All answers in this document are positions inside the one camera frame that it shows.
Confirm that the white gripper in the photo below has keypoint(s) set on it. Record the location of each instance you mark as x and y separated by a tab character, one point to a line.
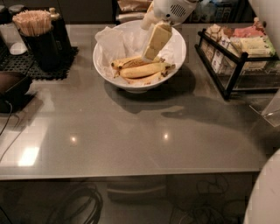
171	10

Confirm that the middle yellow banana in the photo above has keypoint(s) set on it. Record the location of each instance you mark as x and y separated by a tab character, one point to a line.
146	70

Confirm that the yellow banana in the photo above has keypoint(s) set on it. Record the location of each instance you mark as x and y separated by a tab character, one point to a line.
147	80
136	61
146	70

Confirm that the white ceramic bowl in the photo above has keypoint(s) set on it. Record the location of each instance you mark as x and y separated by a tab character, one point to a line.
127	40

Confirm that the top yellow banana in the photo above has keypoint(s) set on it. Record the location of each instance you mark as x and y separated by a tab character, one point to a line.
136	61

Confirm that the bottom yellow banana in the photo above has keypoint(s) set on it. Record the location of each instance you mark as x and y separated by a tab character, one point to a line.
147	80

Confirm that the paper bags in background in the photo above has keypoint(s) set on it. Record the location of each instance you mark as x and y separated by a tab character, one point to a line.
129	10

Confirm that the white paper liner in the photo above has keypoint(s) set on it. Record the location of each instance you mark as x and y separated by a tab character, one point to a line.
117	57

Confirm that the white packets in rack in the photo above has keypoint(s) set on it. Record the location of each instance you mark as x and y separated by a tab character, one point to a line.
220	63

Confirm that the black condiment rack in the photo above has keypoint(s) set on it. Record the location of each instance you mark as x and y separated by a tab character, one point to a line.
249	65

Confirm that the dark bottle with stopper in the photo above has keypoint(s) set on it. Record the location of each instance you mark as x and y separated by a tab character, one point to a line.
60	32

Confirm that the pink sugar packets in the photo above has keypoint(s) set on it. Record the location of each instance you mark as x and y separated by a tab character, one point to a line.
248	32

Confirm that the black stir stick holder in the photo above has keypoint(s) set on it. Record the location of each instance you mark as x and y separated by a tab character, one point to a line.
44	49

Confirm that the wooden stir sticks bundle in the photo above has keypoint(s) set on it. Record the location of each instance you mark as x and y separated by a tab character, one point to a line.
33	23

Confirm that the black mesh mat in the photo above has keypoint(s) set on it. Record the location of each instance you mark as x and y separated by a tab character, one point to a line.
26	64

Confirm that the glass shaker with lid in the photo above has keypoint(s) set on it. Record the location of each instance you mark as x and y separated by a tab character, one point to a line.
9	33

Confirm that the black device on left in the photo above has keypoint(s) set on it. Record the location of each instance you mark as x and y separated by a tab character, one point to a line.
13	89

